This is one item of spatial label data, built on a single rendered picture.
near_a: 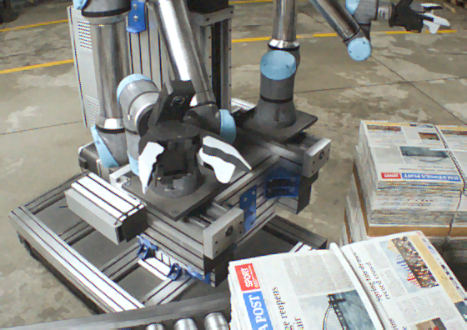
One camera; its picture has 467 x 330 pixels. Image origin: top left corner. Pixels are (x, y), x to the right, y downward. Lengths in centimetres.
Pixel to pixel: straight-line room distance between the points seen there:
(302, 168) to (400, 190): 37
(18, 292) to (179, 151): 169
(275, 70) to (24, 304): 149
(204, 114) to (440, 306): 56
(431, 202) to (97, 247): 136
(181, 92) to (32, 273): 178
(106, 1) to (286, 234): 136
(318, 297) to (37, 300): 165
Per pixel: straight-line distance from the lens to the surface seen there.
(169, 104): 69
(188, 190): 127
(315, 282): 76
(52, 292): 222
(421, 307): 77
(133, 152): 90
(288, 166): 162
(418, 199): 146
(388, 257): 83
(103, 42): 106
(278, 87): 154
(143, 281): 189
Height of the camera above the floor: 159
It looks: 33 degrees down
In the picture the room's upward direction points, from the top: straight up
